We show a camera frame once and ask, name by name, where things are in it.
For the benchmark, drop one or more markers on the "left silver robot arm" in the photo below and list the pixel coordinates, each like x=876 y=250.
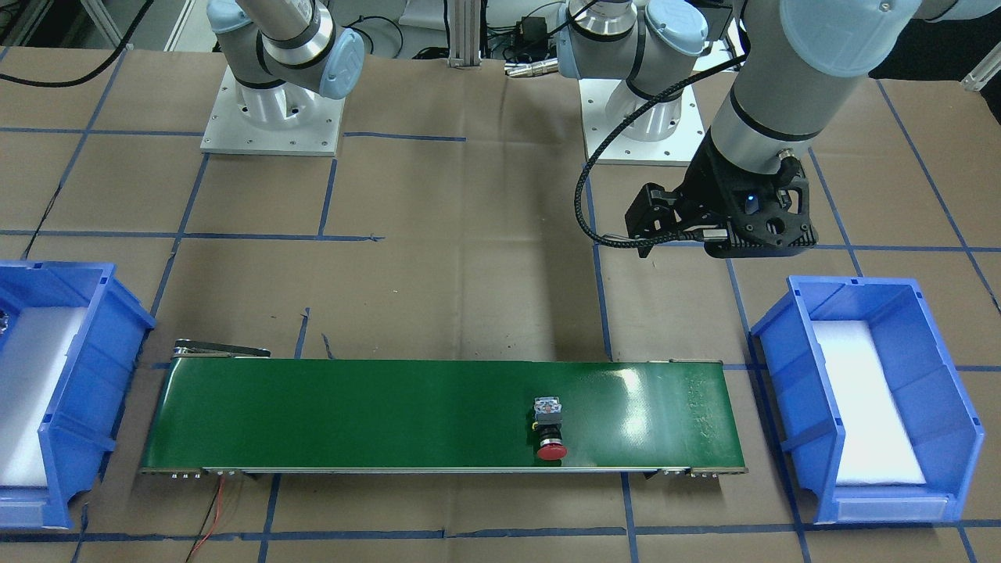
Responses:
x=805 y=58

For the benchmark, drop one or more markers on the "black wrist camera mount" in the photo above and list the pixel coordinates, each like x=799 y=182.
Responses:
x=764 y=215

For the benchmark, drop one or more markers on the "blue plastic bin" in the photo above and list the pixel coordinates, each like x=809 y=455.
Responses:
x=937 y=413
x=79 y=427

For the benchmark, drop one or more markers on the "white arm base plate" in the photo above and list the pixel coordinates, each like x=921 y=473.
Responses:
x=667 y=134
x=286 y=120

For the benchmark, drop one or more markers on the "white foam pad bin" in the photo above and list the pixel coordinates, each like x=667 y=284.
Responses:
x=33 y=357
x=877 y=450

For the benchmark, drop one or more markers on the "green conveyor belt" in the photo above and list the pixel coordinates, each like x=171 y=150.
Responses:
x=261 y=415

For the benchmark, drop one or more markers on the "red push button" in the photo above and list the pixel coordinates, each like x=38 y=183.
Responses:
x=547 y=421

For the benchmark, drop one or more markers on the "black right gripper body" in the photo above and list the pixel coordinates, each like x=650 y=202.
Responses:
x=710 y=190

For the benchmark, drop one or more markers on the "aluminium frame post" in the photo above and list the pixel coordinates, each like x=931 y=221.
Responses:
x=466 y=29

